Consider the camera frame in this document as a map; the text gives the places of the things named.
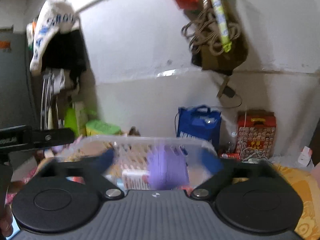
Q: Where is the person's left hand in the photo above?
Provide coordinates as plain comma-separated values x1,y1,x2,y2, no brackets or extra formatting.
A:
0,205,13,237

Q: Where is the translucent white plastic basket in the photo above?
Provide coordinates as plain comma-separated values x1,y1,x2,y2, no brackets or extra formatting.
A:
57,135,217,191

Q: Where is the yellow floral blanket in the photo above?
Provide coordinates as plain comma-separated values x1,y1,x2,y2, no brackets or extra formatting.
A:
274,164,320,240

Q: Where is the pink white carton box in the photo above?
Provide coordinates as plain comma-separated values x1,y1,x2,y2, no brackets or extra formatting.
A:
122,169,151,190

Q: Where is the black charger with cable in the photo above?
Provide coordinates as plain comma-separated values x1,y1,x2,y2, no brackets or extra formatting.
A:
216,75,243,109

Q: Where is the blue shopping bag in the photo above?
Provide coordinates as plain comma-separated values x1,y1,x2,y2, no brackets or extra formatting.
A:
175,105,222,150

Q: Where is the green yellow tin box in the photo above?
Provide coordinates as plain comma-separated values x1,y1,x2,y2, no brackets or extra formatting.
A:
86,120,121,137

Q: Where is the grey door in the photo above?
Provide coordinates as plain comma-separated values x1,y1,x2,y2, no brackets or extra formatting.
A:
1,33,38,128

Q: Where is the yellow green lanyard strap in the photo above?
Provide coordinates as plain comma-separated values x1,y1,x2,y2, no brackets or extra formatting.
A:
204,0,233,53

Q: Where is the purple box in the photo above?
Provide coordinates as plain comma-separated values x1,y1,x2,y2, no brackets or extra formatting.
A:
148,144,189,190

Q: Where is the white lettered hanging garment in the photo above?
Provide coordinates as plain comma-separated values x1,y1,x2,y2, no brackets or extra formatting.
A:
30,0,80,76

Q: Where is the red patterned gift box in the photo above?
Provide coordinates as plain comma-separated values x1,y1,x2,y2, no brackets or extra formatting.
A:
235,109,277,161

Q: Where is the green paper bag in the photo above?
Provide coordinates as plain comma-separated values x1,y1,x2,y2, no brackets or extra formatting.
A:
64,107,88,137

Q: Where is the black hanging jacket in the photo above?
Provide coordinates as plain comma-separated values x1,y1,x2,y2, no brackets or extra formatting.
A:
41,29,86,83

